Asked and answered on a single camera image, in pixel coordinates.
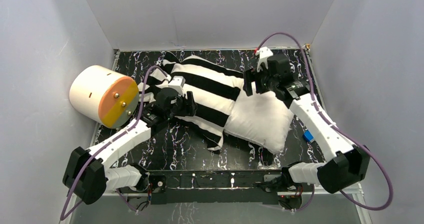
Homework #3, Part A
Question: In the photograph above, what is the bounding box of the black white striped pillowcase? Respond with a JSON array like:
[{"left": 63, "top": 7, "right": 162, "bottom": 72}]
[{"left": 138, "top": 52, "right": 244, "bottom": 151}]

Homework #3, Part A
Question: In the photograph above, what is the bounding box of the white pillow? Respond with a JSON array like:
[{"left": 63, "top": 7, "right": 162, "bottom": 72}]
[{"left": 224, "top": 90, "right": 294, "bottom": 154}]

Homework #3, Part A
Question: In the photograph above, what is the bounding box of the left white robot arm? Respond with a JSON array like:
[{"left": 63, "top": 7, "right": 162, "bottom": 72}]
[{"left": 62, "top": 88, "right": 197, "bottom": 204}]

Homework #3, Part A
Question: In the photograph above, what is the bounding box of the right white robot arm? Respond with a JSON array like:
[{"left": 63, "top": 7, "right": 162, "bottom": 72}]
[{"left": 243, "top": 52, "right": 370, "bottom": 193}]

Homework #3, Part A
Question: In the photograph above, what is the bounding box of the small blue object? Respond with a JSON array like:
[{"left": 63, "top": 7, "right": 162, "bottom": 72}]
[{"left": 303, "top": 130, "right": 315, "bottom": 143}]

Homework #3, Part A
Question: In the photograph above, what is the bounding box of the white orange cylinder roll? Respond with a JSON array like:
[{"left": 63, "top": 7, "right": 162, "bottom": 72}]
[{"left": 69, "top": 65, "right": 139, "bottom": 129}]

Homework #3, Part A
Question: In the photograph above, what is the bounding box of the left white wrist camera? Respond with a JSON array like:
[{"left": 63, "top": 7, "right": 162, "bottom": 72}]
[{"left": 168, "top": 76, "right": 186, "bottom": 95}]

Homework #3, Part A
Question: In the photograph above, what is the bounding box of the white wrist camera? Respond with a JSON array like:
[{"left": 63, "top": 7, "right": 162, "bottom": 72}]
[
  {"left": 255, "top": 47, "right": 274, "bottom": 66},
  {"left": 168, "top": 76, "right": 186, "bottom": 95}
]

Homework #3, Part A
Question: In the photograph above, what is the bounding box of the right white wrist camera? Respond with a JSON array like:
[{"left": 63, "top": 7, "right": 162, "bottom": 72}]
[{"left": 255, "top": 47, "right": 274, "bottom": 66}]

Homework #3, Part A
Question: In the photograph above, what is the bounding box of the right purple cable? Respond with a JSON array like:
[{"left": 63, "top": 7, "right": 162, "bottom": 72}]
[{"left": 255, "top": 32, "right": 395, "bottom": 211}]

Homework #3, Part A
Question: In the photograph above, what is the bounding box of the purple cable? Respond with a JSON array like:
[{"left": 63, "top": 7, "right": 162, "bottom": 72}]
[
  {"left": 255, "top": 32, "right": 395, "bottom": 211},
  {"left": 58, "top": 64, "right": 175, "bottom": 222}
]

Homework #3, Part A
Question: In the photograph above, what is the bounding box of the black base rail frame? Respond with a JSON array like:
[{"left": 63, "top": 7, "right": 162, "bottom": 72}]
[{"left": 119, "top": 168, "right": 312, "bottom": 210}]

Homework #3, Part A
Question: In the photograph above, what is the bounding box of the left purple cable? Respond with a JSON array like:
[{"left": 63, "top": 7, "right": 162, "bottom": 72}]
[{"left": 58, "top": 64, "right": 175, "bottom": 222}]

